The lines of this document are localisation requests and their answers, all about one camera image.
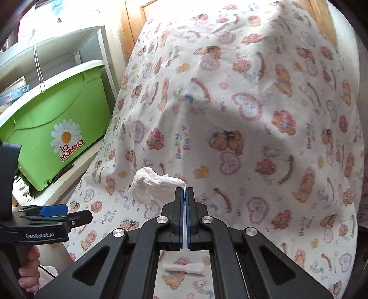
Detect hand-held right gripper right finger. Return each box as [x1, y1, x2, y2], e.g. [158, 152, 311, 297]
[185, 187, 335, 299]

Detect person's left hand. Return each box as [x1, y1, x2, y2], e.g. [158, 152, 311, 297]
[18, 247, 41, 294]

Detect white shelf unit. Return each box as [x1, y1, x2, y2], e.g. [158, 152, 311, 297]
[0, 24, 124, 150]

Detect white cord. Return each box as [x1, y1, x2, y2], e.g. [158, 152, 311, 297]
[32, 29, 47, 93]

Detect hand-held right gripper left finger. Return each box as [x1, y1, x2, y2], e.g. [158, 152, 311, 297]
[34, 187, 184, 299]

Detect green plastic storage box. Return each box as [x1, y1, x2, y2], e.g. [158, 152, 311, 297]
[0, 59, 112, 192]

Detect blue book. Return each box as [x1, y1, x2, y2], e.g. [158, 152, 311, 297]
[0, 86, 31, 104]

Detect small white tube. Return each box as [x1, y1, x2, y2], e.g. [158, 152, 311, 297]
[163, 262, 205, 276]

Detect white tissue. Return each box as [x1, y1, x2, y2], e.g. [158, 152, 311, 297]
[128, 167, 188, 203]

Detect bear print tablecloth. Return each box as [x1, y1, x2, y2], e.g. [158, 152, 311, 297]
[62, 0, 363, 299]

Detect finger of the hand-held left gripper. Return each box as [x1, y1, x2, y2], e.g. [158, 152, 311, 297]
[17, 209, 93, 230]
[13, 204, 69, 219]

